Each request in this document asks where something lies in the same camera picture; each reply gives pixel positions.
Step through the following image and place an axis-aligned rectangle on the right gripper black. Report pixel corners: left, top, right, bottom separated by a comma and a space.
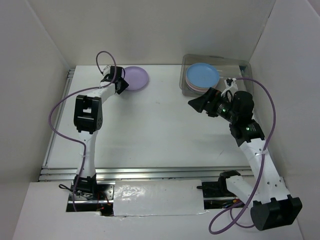
188, 86, 238, 123

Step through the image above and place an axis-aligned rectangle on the purple plate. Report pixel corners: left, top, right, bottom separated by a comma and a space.
186, 82, 208, 93
124, 66, 149, 92

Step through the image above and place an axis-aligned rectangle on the purple plate front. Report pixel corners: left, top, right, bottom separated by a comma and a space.
186, 82, 208, 93

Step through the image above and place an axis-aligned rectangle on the blue plate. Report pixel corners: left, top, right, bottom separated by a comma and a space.
185, 63, 220, 89

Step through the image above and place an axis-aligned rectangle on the orange plate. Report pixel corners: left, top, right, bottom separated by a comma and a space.
186, 80, 209, 92

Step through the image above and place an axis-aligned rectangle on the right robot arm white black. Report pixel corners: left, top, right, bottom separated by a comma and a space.
188, 88, 303, 231

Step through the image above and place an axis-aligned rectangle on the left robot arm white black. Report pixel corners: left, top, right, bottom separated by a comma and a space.
72, 65, 129, 200

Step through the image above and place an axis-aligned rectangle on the clear plastic bin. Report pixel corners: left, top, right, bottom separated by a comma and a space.
179, 54, 252, 98

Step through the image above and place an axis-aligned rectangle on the white foil cover panel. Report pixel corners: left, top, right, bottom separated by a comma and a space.
113, 180, 205, 217

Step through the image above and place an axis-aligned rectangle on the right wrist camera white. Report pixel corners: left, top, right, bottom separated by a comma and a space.
221, 77, 239, 97

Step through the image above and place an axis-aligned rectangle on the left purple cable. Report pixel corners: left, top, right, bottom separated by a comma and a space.
48, 51, 118, 213

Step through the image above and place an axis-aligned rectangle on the aluminium frame rail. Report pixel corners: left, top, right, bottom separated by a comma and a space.
37, 65, 279, 183

